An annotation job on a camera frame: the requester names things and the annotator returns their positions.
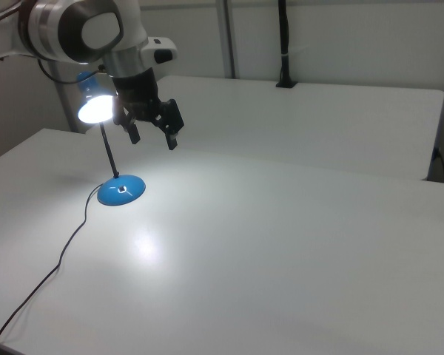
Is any blue desk lamp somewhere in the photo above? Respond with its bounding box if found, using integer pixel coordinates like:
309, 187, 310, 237
75, 71, 147, 207

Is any black cable at table edge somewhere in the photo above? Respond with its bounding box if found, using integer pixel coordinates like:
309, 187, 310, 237
431, 146, 444, 183

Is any thin black lamp power cable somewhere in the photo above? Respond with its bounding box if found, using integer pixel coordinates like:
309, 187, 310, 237
0, 184, 105, 355

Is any black clamped mounting pole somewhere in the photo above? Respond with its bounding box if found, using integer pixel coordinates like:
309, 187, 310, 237
275, 0, 299, 89

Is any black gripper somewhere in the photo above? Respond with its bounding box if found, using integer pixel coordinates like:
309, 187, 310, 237
112, 69, 186, 151

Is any grey partition post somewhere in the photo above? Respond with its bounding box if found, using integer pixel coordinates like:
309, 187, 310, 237
215, 0, 238, 80

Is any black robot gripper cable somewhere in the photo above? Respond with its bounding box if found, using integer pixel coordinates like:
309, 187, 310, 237
36, 58, 107, 86

